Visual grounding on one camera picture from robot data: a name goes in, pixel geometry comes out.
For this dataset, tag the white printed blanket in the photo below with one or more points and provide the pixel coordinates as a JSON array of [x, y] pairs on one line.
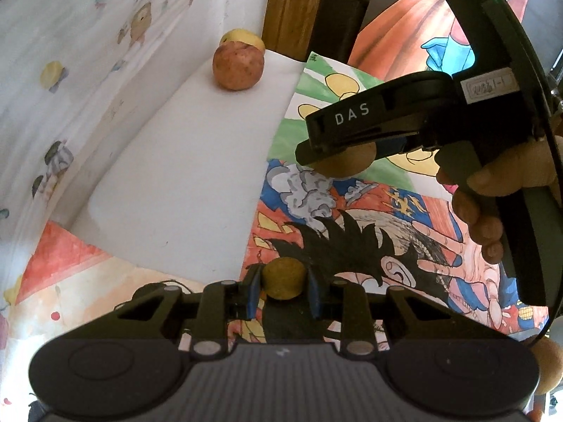
[[88, 96]]

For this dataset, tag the wall poster with orange skirt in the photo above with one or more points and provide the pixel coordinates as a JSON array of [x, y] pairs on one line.
[[409, 30]]

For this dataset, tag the wooden bed post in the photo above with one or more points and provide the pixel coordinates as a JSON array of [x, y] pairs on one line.
[[294, 9]]

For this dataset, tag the brown kiwi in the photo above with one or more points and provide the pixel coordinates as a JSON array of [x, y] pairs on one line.
[[345, 161]]

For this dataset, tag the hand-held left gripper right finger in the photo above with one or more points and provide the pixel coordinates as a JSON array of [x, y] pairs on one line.
[[315, 292]]

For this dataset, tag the person's right hand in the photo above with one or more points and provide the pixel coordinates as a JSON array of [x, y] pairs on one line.
[[492, 176]]

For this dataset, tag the red yellow apple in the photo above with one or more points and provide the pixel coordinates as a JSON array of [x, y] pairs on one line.
[[237, 69]]

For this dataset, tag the small brown round fruit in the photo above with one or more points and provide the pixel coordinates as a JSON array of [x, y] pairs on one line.
[[282, 279]]

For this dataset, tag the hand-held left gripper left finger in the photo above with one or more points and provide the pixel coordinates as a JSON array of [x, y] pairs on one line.
[[251, 290]]

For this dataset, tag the colourful cartoon drawing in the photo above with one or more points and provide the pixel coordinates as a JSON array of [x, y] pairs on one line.
[[352, 237]]

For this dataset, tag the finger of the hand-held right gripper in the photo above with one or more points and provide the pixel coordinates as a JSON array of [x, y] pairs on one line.
[[316, 154], [374, 112]]

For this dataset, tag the black furniture frame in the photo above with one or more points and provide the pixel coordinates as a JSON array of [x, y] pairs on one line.
[[347, 9]]

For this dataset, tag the white padded board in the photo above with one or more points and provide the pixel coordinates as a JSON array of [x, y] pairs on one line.
[[184, 162]]

